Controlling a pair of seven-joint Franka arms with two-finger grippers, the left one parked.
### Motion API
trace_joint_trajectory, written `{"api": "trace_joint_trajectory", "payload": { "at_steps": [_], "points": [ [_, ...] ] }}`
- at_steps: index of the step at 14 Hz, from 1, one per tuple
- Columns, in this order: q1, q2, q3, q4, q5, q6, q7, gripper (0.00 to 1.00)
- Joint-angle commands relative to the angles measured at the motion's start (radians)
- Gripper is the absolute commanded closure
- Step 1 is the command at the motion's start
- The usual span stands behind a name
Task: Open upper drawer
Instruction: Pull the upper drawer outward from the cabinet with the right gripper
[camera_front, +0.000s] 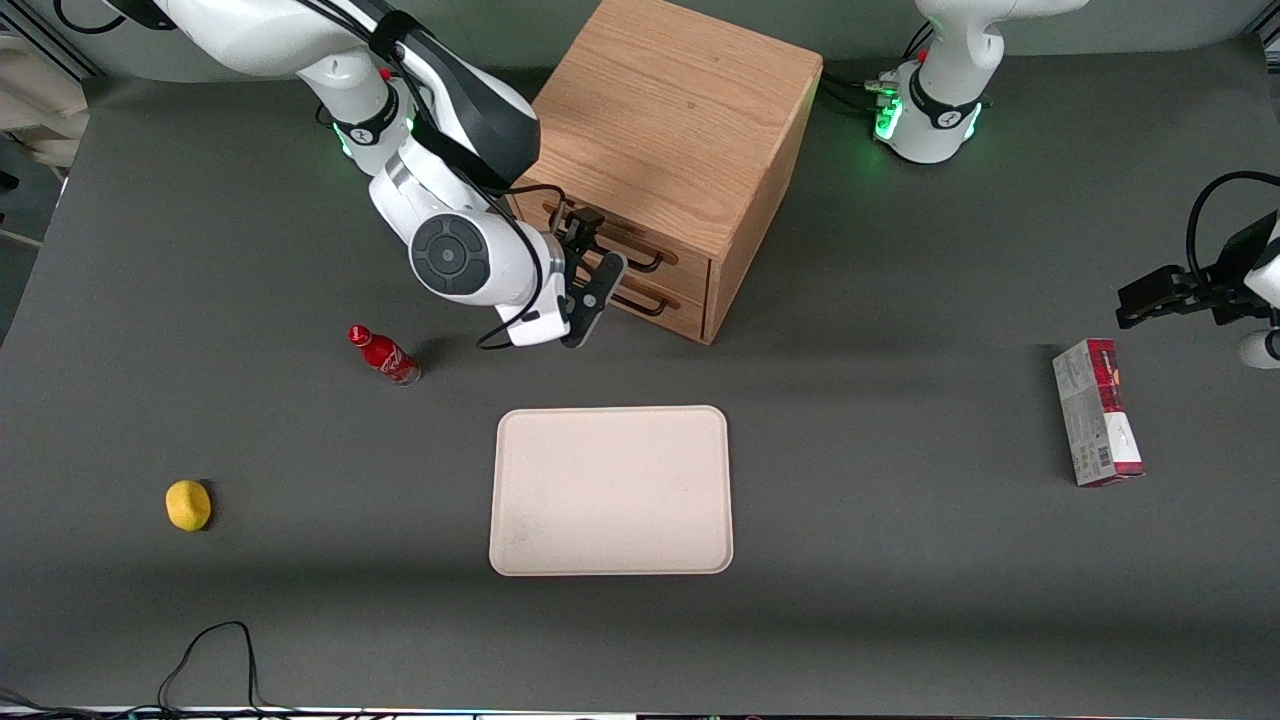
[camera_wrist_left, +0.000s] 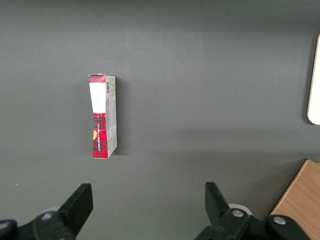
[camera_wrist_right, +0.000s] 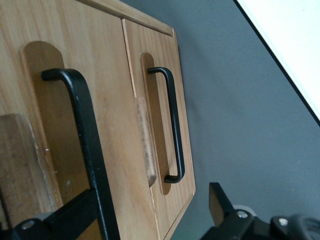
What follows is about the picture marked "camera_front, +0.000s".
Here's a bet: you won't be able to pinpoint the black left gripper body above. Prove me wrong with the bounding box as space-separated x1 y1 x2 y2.
1190 214 1277 324

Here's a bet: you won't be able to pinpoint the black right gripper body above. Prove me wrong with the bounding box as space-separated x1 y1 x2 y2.
546 224 588 323

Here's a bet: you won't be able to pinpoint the black metal drawer handle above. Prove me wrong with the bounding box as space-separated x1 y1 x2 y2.
543 203 680 274
610 270 683 318

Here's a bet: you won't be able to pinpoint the oak drawer with large handle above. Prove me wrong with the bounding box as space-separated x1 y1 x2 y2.
510 185 714 303

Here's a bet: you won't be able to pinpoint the oak wooden drawer cabinet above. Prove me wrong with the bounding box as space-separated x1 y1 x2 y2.
505 0 825 347

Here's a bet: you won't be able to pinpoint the grey and red carton box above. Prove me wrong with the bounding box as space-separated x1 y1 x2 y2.
1051 338 1146 489

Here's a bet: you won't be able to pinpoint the red cola bottle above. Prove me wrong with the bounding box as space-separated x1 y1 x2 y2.
347 323 422 388

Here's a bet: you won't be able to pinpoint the beige plastic tray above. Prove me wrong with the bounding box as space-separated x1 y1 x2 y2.
488 405 735 578

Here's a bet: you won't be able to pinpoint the dark grey table mat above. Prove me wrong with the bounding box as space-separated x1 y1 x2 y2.
0 35 1280 717

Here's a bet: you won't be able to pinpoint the yellow lemon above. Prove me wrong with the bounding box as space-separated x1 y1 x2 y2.
165 479 213 533

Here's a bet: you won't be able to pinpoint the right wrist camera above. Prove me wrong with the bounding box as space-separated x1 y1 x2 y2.
560 251 629 350

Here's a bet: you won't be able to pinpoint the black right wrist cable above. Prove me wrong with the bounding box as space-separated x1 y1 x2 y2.
300 0 573 352

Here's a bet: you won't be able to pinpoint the black left wrist cable loop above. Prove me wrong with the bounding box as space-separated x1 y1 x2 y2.
1186 171 1280 286

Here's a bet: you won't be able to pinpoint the oak drawer with small handle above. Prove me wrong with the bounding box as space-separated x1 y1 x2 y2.
600 270 710 343

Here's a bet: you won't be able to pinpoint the black left base cables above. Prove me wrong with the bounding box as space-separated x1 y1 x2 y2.
818 20 937 119

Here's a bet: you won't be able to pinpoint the black floor cable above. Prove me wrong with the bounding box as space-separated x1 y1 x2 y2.
0 621 301 719

